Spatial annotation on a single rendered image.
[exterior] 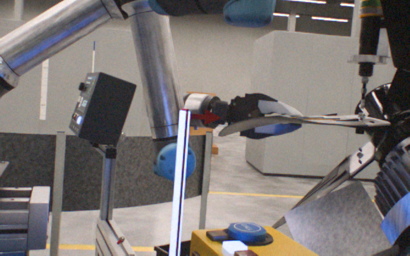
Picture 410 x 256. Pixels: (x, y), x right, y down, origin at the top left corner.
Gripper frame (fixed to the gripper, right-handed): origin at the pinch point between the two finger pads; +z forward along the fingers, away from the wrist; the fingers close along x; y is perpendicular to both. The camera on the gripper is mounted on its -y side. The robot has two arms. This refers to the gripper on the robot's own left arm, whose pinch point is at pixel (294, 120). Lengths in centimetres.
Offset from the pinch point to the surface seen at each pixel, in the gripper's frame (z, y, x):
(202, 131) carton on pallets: -420, 677, 3
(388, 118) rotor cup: 15.8, 5.8, -2.4
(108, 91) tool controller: -56, 9, -3
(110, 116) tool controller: -56, 10, 4
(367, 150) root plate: 11.5, 13.4, 3.8
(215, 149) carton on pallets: -396, 697, 35
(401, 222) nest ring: 21.1, -6.9, 14.3
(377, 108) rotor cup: 13.6, 6.9, -4.3
